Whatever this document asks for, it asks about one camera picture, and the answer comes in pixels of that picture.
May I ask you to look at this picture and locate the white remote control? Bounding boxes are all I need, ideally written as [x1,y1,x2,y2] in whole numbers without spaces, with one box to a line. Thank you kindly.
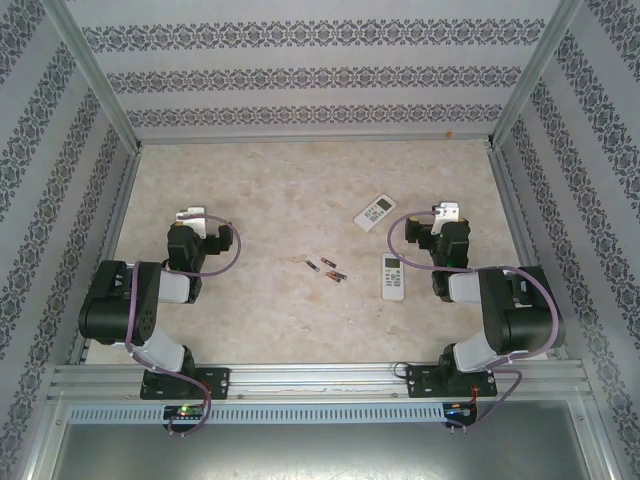
[353,193,398,233]
[380,252,406,302]

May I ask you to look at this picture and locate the grey metal sheet panel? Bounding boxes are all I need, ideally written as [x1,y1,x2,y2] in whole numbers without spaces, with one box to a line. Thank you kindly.
[29,394,619,480]

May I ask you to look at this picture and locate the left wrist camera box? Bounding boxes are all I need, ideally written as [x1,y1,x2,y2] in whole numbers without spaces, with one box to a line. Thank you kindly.
[174,205,208,239]

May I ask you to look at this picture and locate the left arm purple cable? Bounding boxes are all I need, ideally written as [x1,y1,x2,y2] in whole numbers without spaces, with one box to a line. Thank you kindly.
[123,213,244,437]

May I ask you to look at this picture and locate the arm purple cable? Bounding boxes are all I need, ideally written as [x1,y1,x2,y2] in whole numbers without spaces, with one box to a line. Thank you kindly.
[388,209,561,431]
[123,213,244,437]

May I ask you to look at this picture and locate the aluminium frame side rail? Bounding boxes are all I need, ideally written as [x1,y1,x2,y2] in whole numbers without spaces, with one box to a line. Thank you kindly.
[487,147,571,361]
[67,147,144,366]

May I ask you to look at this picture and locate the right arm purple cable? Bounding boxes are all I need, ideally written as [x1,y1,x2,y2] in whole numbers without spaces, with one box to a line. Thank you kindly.
[388,209,561,431]

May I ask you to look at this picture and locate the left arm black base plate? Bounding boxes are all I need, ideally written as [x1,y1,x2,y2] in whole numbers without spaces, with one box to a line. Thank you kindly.
[139,366,232,401]

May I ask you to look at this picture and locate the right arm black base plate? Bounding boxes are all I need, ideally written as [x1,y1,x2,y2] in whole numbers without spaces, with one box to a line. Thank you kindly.
[405,363,499,400]

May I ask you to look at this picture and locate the aluminium frame cross beam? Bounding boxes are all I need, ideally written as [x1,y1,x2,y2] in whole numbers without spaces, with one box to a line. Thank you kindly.
[137,133,494,147]

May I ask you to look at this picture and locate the aluminium mounting rail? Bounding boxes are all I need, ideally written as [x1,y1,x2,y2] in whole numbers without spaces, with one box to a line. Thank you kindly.
[47,363,589,401]

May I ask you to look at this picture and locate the aluminium frame post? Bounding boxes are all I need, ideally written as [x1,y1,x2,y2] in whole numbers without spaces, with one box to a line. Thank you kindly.
[43,0,146,154]
[485,0,589,151]

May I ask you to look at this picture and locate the white slotted cable duct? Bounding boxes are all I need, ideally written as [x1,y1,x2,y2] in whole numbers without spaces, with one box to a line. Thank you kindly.
[66,402,446,425]

